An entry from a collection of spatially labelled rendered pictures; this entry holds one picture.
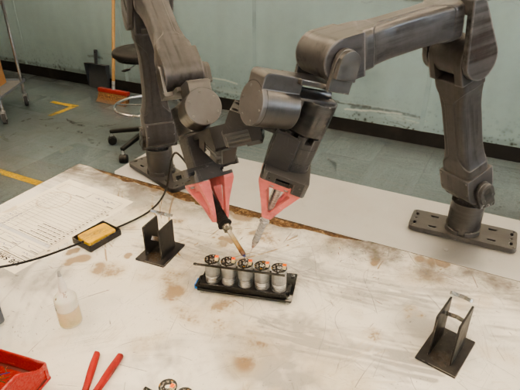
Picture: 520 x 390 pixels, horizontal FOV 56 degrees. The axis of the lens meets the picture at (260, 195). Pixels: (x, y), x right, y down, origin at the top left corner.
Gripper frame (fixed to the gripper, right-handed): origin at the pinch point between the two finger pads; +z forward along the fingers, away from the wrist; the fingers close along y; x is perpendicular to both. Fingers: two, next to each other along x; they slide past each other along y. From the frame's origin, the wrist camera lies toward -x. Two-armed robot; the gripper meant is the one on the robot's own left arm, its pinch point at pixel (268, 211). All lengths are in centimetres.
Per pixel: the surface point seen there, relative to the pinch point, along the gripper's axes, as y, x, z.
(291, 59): -278, 2, 48
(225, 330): 9.7, 0.2, 16.6
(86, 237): -9.4, -29.2, 25.4
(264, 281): 2.2, 3.7, 11.2
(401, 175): -198, 84, 66
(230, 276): 1.8, -1.5, 13.0
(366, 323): 5.7, 20.5, 9.4
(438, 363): 12.7, 29.3, 5.8
